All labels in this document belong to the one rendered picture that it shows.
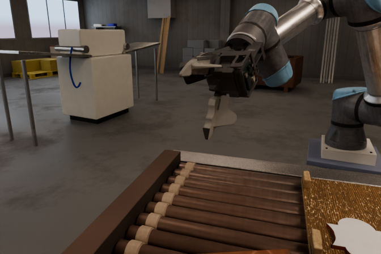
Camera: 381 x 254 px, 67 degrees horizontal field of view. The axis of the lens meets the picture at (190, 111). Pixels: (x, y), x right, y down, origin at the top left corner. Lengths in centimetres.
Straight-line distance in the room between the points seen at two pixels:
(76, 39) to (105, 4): 790
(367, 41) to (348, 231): 57
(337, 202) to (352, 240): 15
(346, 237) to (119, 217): 48
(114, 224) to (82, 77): 391
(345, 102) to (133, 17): 1061
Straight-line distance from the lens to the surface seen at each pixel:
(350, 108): 122
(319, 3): 102
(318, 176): 101
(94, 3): 1261
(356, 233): 74
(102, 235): 66
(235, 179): 91
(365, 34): 104
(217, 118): 57
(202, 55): 53
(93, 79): 437
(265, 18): 69
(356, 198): 89
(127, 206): 74
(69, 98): 479
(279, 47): 72
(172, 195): 81
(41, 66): 1047
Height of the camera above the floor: 135
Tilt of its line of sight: 15 degrees down
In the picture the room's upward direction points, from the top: straight up
